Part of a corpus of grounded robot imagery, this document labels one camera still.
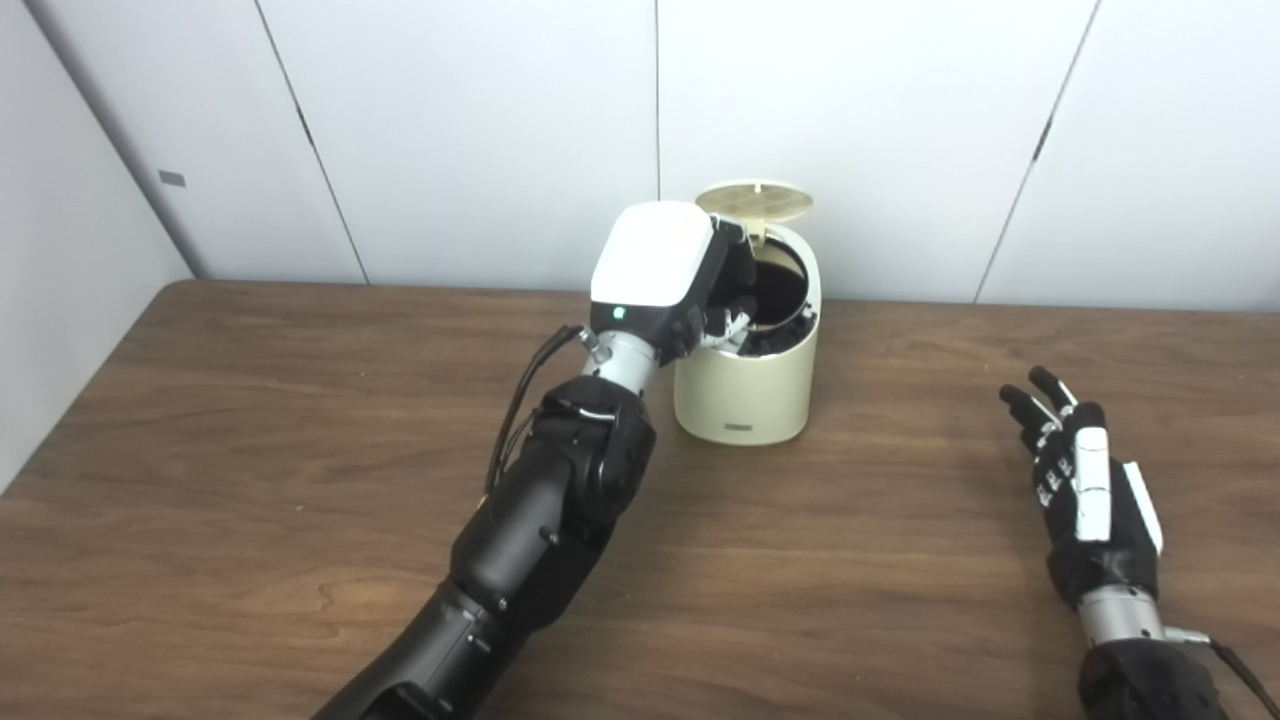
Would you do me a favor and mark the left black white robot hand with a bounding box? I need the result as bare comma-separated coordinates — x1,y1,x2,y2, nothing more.
589,201,758,363

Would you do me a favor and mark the black bin liner bag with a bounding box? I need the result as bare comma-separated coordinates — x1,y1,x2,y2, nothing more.
700,255,816,358

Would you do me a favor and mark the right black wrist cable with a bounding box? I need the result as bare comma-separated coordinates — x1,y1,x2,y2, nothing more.
1165,625,1280,720

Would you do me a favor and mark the cream round bin lid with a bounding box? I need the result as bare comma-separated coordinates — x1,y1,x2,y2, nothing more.
695,179,814,243

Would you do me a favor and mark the cream-colored bin body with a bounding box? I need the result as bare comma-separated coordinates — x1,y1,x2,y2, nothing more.
673,222,823,447

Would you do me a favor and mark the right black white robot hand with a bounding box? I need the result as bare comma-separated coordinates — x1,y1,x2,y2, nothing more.
998,366,1165,611

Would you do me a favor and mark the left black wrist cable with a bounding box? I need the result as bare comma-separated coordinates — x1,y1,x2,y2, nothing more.
484,324,601,496

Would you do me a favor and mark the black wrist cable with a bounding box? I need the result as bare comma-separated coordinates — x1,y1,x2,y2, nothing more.
484,324,601,496
1165,625,1280,720

